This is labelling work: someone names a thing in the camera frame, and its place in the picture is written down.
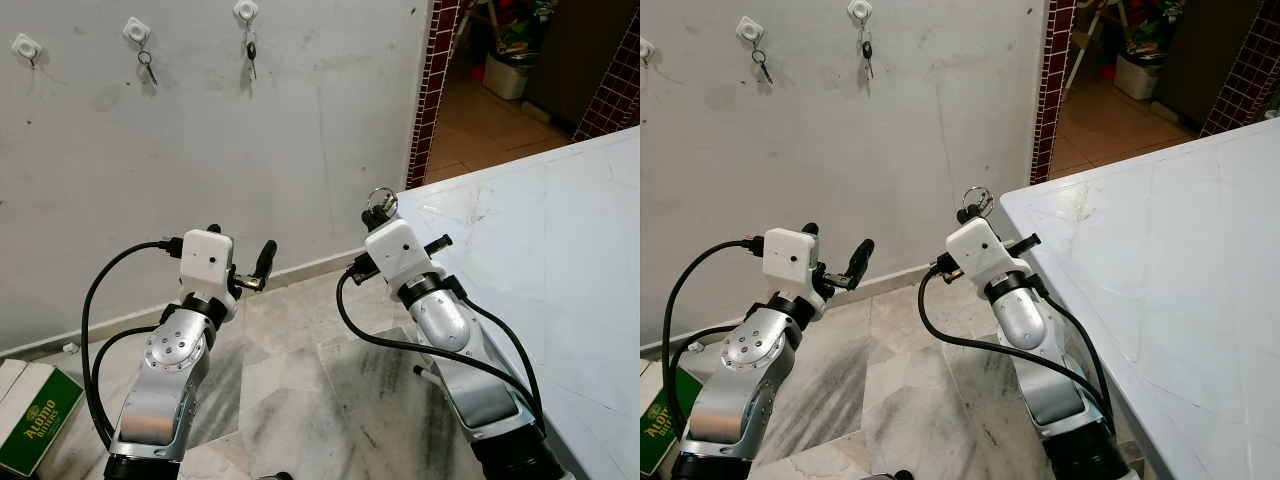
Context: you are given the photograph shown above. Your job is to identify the white baseboard strip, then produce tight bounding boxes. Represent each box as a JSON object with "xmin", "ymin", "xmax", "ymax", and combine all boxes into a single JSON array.
[
  {"xmin": 0, "ymin": 245, "xmax": 401, "ymax": 359},
  {"xmin": 640, "ymin": 255, "xmax": 951, "ymax": 353}
]

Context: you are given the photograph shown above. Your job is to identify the white marble table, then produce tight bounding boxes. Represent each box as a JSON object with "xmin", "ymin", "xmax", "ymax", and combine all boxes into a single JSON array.
[
  {"xmin": 397, "ymin": 127, "xmax": 641, "ymax": 480},
  {"xmin": 1000, "ymin": 118, "xmax": 1280, "ymax": 480}
]

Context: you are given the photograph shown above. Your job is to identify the dark red tiled pillar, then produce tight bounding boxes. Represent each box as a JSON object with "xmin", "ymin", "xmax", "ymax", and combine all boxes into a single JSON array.
[
  {"xmin": 1030, "ymin": 0, "xmax": 1079, "ymax": 186},
  {"xmin": 404, "ymin": 0, "xmax": 463, "ymax": 191}
]

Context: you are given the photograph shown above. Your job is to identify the white plant pot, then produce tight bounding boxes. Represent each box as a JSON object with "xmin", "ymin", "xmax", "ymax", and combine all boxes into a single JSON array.
[
  {"xmin": 483, "ymin": 50, "xmax": 533, "ymax": 101},
  {"xmin": 1115, "ymin": 50, "xmax": 1163, "ymax": 101}
]

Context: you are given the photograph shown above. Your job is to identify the wooden stand legs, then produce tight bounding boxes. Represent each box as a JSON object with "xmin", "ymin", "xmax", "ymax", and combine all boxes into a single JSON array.
[
  {"xmin": 1060, "ymin": 0, "xmax": 1126, "ymax": 101},
  {"xmin": 455, "ymin": 0, "xmax": 501, "ymax": 71}
]

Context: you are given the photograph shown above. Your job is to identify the white and green cardboard box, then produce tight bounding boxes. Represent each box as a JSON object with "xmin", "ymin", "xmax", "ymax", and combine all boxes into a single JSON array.
[
  {"xmin": 0, "ymin": 358, "xmax": 85, "ymax": 477},
  {"xmin": 640, "ymin": 365, "xmax": 703, "ymax": 477}
]

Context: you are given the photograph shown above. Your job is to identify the dark brown door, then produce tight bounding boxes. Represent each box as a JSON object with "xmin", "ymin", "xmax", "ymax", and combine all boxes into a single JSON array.
[
  {"xmin": 527, "ymin": 0, "xmax": 626, "ymax": 126},
  {"xmin": 1155, "ymin": 0, "xmax": 1256, "ymax": 126}
]

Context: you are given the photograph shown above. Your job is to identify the green potted plant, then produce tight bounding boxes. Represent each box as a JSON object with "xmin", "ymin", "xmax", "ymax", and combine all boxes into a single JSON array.
[
  {"xmin": 495, "ymin": 0, "xmax": 561, "ymax": 53},
  {"xmin": 1125, "ymin": 0, "xmax": 1196, "ymax": 53}
]

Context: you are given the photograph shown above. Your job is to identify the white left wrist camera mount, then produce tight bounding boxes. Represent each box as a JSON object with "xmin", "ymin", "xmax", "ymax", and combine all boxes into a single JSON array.
[
  {"xmin": 179, "ymin": 228, "xmax": 237, "ymax": 298},
  {"xmin": 763, "ymin": 228, "xmax": 821, "ymax": 298}
]

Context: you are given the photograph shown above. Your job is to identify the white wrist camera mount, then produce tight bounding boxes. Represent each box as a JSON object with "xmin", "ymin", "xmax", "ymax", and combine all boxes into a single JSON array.
[
  {"xmin": 364, "ymin": 218, "xmax": 448, "ymax": 288},
  {"xmin": 945, "ymin": 217, "xmax": 1031, "ymax": 286},
  {"xmin": 763, "ymin": 228, "xmax": 821, "ymax": 298},
  {"xmin": 179, "ymin": 228, "xmax": 237, "ymax": 298}
]

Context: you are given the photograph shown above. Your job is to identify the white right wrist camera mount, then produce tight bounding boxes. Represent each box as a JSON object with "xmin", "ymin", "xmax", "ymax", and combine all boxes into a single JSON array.
[
  {"xmin": 945, "ymin": 217, "xmax": 1031, "ymax": 286},
  {"xmin": 364, "ymin": 218, "xmax": 448, "ymax": 288}
]

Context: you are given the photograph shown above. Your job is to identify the dark red tiled wall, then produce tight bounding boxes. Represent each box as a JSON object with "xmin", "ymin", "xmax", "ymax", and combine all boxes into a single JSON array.
[
  {"xmin": 570, "ymin": 12, "xmax": 641, "ymax": 143},
  {"xmin": 1200, "ymin": 25, "xmax": 1280, "ymax": 138}
]

